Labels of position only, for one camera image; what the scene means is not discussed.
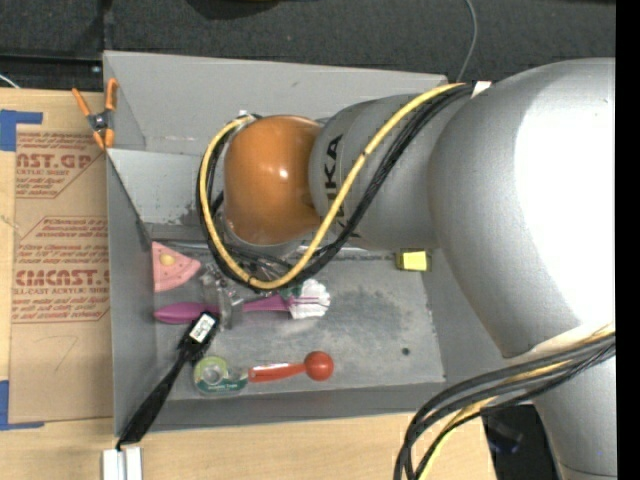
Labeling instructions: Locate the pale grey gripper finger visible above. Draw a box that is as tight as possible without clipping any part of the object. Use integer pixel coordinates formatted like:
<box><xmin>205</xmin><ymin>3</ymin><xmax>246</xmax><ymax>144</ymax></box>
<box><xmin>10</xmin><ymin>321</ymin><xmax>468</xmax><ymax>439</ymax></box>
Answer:
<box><xmin>227</xmin><ymin>288</ymin><xmax>247</xmax><ymax>319</ymax></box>
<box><xmin>200</xmin><ymin>264</ymin><xmax>236</xmax><ymax>331</ymax></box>

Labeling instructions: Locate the purple plastic spoon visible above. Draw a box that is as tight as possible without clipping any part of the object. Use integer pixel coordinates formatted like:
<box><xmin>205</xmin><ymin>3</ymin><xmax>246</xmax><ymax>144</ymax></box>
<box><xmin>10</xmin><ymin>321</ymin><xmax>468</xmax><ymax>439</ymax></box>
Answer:
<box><xmin>153</xmin><ymin>292</ymin><xmax>302</xmax><ymax>326</ymax></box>

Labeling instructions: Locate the white cloth with red stripes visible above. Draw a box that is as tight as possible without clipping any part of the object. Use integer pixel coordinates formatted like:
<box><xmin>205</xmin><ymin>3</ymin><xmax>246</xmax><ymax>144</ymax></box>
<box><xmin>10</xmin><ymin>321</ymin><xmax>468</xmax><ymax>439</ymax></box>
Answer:
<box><xmin>286</xmin><ymin>278</ymin><xmax>332</xmax><ymax>321</ymax></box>

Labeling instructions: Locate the pink triangular toy slice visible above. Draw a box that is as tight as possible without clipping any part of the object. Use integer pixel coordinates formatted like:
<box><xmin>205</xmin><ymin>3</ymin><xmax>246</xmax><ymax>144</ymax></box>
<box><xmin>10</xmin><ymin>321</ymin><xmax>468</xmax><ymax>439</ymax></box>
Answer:
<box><xmin>151</xmin><ymin>240</ymin><xmax>203</xmax><ymax>294</ymax></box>

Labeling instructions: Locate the green tape dispenser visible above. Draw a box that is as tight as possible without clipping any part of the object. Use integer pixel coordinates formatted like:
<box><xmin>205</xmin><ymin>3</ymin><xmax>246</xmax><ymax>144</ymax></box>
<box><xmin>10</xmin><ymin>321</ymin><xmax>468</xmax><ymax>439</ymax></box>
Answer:
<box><xmin>192</xmin><ymin>355</ymin><xmax>250</xmax><ymax>398</ymax></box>

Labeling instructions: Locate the grey metal bin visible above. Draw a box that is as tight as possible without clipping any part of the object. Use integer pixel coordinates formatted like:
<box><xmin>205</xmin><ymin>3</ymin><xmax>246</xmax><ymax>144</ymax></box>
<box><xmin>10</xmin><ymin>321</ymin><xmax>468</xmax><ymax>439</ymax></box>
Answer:
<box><xmin>101</xmin><ymin>50</ymin><xmax>452</xmax><ymax>437</ymax></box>

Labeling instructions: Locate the yellow block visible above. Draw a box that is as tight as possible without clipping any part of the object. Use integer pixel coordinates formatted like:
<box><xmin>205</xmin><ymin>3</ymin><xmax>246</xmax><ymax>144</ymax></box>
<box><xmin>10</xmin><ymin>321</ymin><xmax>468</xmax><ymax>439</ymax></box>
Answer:
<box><xmin>395</xmin><ymin>249</ymin><xmax>433</xmax><ymax>272</ymax></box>

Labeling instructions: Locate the brown cardboard board red print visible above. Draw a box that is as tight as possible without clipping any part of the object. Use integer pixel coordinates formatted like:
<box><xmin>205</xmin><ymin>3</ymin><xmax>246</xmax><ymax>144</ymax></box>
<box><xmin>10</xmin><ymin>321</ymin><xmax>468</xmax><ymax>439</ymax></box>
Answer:
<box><xmin>0</xmin><ymin>87</ymin><xmax>117</xmax><ymax>430</ymax></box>

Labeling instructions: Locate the red ball-ended handle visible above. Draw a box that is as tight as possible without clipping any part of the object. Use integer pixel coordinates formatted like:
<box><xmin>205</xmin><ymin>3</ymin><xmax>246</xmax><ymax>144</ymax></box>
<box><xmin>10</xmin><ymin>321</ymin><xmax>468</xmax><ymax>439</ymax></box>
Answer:
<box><xmin>247</xmin><ymin>350</ymin><xmax>335</xmax><ymax>384</ymax></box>

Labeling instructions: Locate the black strap with white label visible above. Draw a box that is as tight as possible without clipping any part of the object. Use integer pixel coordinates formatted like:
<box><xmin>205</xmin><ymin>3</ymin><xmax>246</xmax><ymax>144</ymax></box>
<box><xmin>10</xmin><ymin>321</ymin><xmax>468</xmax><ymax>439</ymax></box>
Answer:
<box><xmin>115</xmin><ymin>310</ymin><xmax>222</xmax><ymax>450</ymax></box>

